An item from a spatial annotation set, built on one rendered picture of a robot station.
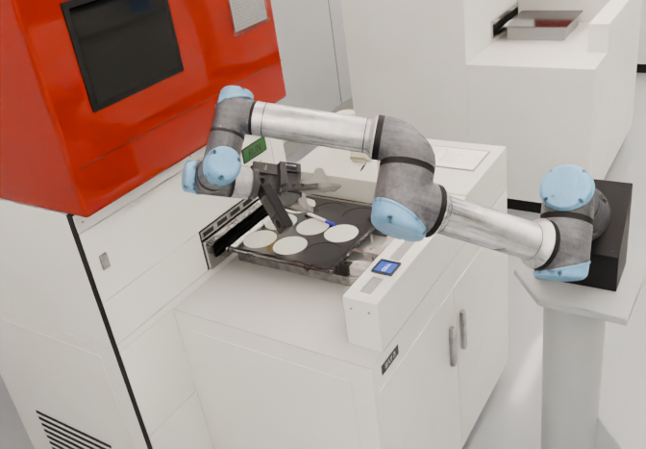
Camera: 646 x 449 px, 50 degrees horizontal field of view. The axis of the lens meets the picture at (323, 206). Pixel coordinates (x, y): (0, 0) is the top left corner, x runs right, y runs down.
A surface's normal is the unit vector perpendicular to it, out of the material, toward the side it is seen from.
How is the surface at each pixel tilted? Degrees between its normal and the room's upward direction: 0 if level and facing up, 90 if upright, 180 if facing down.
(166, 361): 90
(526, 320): 0
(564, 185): 37
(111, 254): 90
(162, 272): 90
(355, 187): 90
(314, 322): 0
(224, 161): 59
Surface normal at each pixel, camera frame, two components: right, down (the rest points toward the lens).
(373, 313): -0.52, 0.46
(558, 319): -0.78, 0.38
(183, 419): 0.84, 0.14
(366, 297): -0.14, -0.88
